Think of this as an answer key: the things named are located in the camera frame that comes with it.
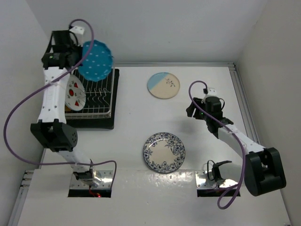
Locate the blue polka dot plate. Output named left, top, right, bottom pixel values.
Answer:
left=78, top=40, right=113, bottom=82

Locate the blue and beige plate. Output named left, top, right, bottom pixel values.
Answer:
left=147, top=72, right=180, bottom=99

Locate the white watermelon pattern plate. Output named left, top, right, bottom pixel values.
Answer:
left=65, top=75, right=86, bottom=112

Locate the blue floral pattern plate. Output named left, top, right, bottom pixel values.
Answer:
left=143, top=132, right=186, bottom=174

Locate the yellow polka dot plate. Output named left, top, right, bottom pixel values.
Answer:
left=65, top=106, right=71, bottom=113

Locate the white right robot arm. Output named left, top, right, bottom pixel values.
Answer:
left=186, top=96, right=286, bottom=196

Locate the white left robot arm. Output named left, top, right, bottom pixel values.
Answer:
left=30, top=30, right=95, bottom=185

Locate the black drip tray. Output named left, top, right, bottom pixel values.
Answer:
left=66, top=68, right=119, bottom=129

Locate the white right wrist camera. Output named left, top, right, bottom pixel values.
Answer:
left=203, top=87, right=217, bottom=97

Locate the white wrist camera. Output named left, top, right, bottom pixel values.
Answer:
left=69, top=26, right=85, bottom=36
left=203, top=87, right=217, bottom=97

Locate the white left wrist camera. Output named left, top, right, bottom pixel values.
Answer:
left=69, top=26, right=85, bottom=36

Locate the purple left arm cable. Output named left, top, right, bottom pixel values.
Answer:
left=3, top=18, right=117, bottom=168

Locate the aluminium table frame rail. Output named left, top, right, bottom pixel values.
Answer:
left=228, top=64, right=261, bottom=144

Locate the white wire dish rack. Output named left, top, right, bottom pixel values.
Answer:
left=65, top=67, right=115, bottom=120

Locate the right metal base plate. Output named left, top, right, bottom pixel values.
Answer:
left=195, top=170, right=224, bottom=190

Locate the metal base plate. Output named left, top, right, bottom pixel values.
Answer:
left=70, top=170, right=113, bottom=190
left=195, top=170, right=224, bottom=190

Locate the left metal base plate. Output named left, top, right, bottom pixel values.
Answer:
left=70, top=170, right=113, bottom=190

